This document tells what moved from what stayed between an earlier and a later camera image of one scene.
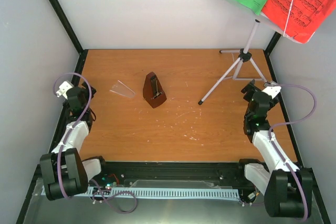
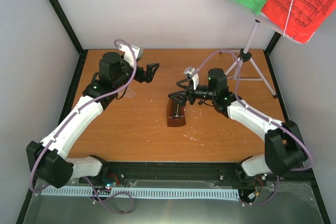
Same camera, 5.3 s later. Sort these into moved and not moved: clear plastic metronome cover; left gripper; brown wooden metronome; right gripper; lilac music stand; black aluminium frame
Moved: right gripper; brown wooden metronome; left gripper
Not moved: black aluminium frame; lilac music stand; clear plastic metronome cover
